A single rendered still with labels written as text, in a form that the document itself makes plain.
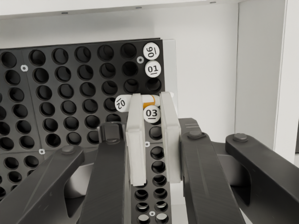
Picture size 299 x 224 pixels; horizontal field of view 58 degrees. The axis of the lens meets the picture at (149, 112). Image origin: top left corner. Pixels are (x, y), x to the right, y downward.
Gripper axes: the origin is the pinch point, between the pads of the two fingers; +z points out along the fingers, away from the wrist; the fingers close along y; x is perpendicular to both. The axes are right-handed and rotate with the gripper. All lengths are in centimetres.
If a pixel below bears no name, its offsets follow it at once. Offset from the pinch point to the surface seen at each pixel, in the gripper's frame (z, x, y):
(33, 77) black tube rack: 6.8, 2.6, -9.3
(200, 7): 13.2, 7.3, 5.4
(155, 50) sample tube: 5.6, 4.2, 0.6
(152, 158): 6.8, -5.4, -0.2
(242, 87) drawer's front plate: 11.5, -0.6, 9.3
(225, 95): 13.2, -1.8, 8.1
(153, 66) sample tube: 5.6, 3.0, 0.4
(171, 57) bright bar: 12.0, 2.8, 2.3
